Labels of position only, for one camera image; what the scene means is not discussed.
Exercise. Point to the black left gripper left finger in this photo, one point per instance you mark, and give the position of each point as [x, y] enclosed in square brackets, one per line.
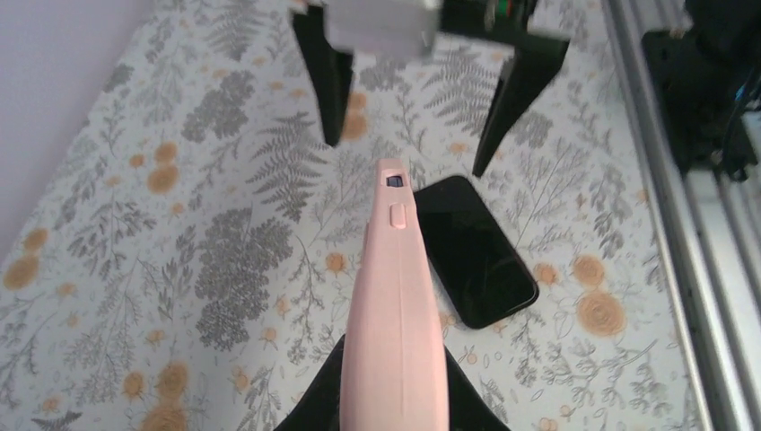
[318, 408]

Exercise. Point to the black phone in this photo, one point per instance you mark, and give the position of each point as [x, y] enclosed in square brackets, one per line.
[483, 275]

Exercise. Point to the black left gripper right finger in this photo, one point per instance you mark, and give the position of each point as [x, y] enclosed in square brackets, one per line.
[468, 411]

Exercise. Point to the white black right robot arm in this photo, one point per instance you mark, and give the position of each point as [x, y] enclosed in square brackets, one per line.
[704, 79]

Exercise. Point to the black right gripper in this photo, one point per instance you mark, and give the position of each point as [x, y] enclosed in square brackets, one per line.
[523, 77]

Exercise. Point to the aluminium rail frame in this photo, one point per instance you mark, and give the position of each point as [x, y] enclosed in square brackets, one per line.
[708, 226]

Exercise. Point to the pink phone case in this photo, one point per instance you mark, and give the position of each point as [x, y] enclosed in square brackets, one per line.
[394, 368]

